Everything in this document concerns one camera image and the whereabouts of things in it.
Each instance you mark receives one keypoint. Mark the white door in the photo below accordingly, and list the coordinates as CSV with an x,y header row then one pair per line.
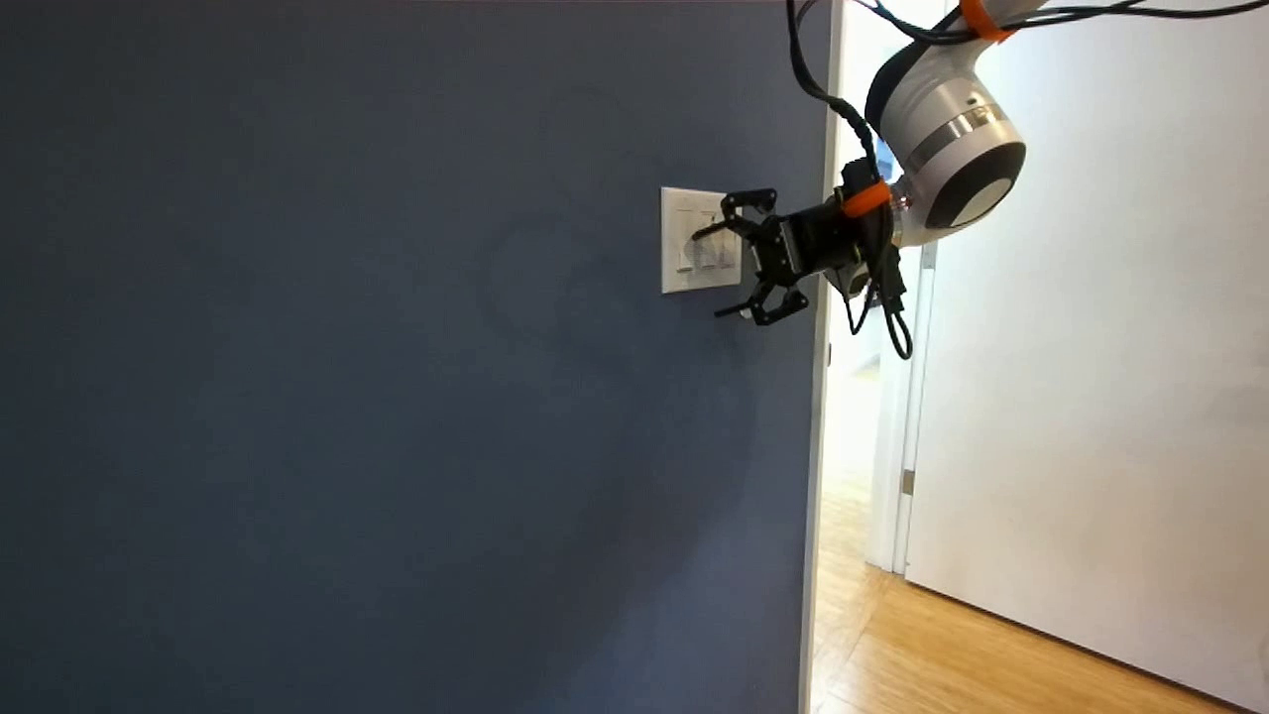
x,y
1124,399

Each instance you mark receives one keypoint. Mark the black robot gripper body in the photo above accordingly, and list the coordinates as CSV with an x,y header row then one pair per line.
x,y
828,240

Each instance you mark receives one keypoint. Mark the white door frame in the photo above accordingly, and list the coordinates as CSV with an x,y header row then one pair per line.
x,y
893,448

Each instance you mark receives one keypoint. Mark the white light switch toggle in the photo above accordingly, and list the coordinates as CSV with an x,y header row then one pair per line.
x,y
684,269
707,267
728,267

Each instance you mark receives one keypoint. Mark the metal door hinge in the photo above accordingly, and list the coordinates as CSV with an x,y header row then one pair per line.
x,y
911,480
931,260

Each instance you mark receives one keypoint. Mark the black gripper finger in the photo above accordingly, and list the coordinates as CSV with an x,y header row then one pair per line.
x,y
741,220
777,304

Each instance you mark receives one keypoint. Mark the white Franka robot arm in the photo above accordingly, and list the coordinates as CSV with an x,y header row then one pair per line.
x,y
945,133

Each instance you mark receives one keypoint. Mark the white triple switch wall plate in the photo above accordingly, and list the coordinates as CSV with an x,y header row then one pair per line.
x,y
688,263

